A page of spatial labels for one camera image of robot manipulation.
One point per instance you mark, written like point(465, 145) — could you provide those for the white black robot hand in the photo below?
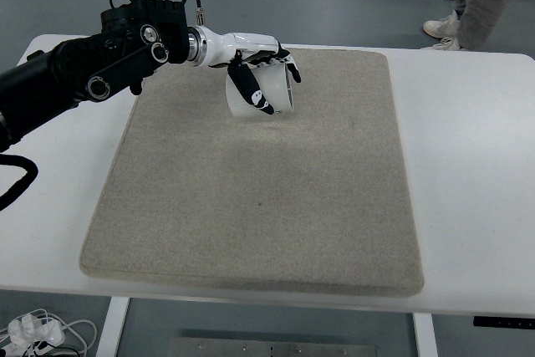
point(244, 94)

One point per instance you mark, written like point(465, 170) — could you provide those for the white ribbed cup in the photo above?
point(275, 83)

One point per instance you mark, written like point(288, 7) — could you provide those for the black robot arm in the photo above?
point(135, 40)

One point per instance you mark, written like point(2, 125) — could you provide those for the beige felt mat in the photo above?
point(312, 201)

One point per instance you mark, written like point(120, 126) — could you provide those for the white sneaker at edge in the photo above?
point(446, 44)

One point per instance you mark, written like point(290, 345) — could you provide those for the white sneaker with red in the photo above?
point(443, 28)

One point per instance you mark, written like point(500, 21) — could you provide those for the white table leg left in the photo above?
point(114, 322)

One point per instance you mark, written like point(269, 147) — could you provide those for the white table leg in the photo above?
point(114, 322)
point(425, 336)

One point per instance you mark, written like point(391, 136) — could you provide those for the white table leg right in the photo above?
point(425, 336)

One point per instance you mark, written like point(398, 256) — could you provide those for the black table control panel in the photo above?
point(504, 322)

